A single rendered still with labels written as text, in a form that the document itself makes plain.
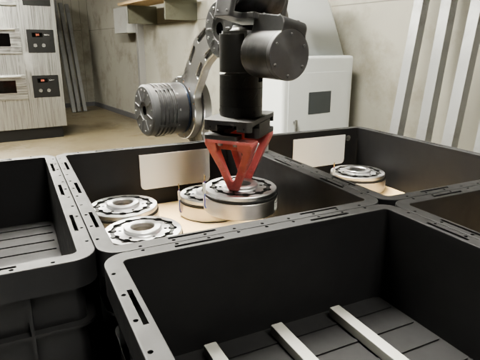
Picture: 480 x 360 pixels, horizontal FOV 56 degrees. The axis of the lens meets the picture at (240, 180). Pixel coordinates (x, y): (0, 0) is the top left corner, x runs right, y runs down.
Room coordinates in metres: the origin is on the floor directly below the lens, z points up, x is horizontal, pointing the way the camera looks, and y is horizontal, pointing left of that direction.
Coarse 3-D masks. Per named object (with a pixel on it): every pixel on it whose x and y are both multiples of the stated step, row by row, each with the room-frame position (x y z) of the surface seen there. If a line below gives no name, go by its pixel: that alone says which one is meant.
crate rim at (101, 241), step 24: (168, 144) 0.76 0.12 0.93; (192, 144) 0.77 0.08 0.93; (288, 168) 0.61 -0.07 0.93; (72, 192) 0.50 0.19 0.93; (360, 192) 0.49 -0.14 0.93; (96, 216) 0.42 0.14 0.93; (288, 216) 0.42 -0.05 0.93; (96, 240) 0.36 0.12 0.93; (168, 240) 0.36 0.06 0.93; (96, 264) 0.35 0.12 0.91
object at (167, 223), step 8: (144, 216) 0.60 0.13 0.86; (152, 216) 0.60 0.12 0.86; (160, 216) 0.60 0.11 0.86; (112, 224) 0.57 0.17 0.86; (120, 224) 0.57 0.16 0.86; (168, 224) 0.57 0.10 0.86; (176, 224) 0.57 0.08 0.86; (112, 232) 0.55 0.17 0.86; (120, 232) 0.54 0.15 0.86; (160, 232) 0.54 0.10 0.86; (168, 232) 0.54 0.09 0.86; (176, 232) 0.54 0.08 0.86; (112, 240) 0.51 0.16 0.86; (120, 240) 0.52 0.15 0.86; (128, 240) 0.52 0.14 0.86; (136, 240) 0.51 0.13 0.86; (144, 240) 0.52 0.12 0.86
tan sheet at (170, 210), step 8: (160, 208) 0.72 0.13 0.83; (168, 208) 0.72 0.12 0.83; (176, 208) 0.72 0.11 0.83; (168, 216) 0.68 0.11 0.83; (176, 216) 0.68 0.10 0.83; (184, 224) 0.65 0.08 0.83; (192, 224) 0.65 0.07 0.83; (200, 224) 0.65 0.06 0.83; (208, 224) 0.65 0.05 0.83; (216, 224) 0.65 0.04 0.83; (224, 224) 0.65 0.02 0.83; (184, 232) 0.62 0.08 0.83
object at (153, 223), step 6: (132, 222) 0.56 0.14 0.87; (138, 222) 0.56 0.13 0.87; (144, 222) 0.56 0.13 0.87; (150, 222) 0.56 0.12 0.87; (156, 222) 0.56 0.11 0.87; (126, 228) 0.54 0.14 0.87; (132, 228) 0.55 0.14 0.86; (156, 228) 0.54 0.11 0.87; (126, 234) 0.53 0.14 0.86; (132, 234) 0.53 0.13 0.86; (138, 234) 0.53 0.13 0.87; (144, 234) 0.53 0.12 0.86; (150, 234) 0.53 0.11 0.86
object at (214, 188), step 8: (232, 176) 0.66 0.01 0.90; (208, 184) 0.62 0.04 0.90; (216, 184) 0.62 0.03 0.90; (264, 184) 0.63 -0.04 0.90; (272, 184) 0.62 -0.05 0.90; (208, 192) 0.59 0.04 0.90; (216, 192) 0.58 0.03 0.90; (224, 192) 0.58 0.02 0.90; (232, 192) 0.59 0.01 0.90; (240, 192) 0.58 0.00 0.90; (248, 192) 0.58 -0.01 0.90; (256, 192) 0.59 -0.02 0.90; (264, 192) 0.58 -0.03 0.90; (272, 192) 0.59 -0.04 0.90; (224, 200) 0.57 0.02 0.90; (232, 200) 0.56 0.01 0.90; (240, 200) 0.56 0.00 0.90; (248, 200) 0.56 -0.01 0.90; (256, 200) 0.57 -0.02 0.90
